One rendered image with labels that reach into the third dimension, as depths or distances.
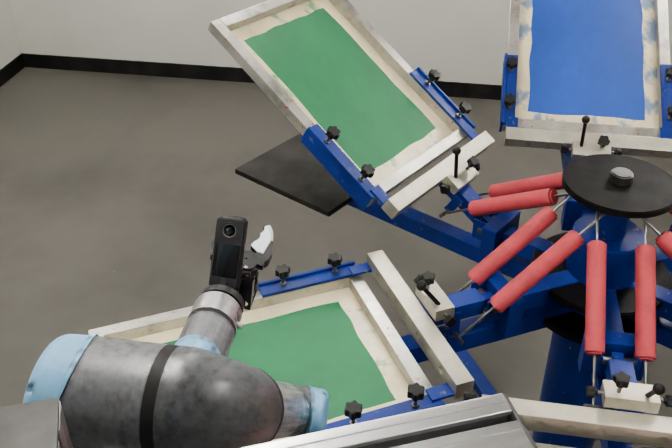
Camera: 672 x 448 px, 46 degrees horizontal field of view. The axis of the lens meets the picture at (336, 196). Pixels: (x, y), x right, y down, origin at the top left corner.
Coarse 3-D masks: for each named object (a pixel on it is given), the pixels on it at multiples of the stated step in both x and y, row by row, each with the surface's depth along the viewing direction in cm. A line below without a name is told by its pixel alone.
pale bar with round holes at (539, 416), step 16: (512, 400) 188; (528, 400) 188; (528, 416) 184; (544, 416) 183; (560, 416) 183; (576, 416) 183; (592, 416) 183; (608, 416) 183; (624, 416) 183; (640, 416) 183; (656, 416) 183; (560, 432) 185; (576, 432) 184; (592, 432) 183; (608, 432) 182; (624, 432) 181; (640, 432) 181; (656, 432) 180
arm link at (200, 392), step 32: (192, 352) 80; (160, 384) 76; (192, 384) 76; (224, 384) 78; (256, 384) 82; (288, 384) 108; (160, 416) 75; (192, 416) 76; (224, 416) 77; (256, 416) 80; (288, 416) 96; (320, 416) 114
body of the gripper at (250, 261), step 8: (248, 256) 129; (256, 256) 129; (248, 264) 127; (256, 264) 128; (248, 272) 126; (256, 272) 127; (240, 280) 126; (248, 280) 127; (256, 280) 132; (208, 288) 121; (216, 288) 121; (224, 288) 121; (232, 288) 122; (240, 288) 128; (248, 288) 128; (256, 288) 133; (232, 296) 121; (240, 296) 122; (248, 296) 129; (240, 304) 121; (248, 304) 130
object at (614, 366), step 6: (612, 360) 199; (618, 360) 199; (624, 360) 199; (606, 366) 201; (612, 366) 197; (618, 366) 197; (624, 366) 197; (630, 366) 197; (606, 372) 200; (612, 372) 195; (618, 372) 195; (624, 372) 195; (630, 372) 195; (606, 378) 199; (612, 378) 194; (612, 408) 190
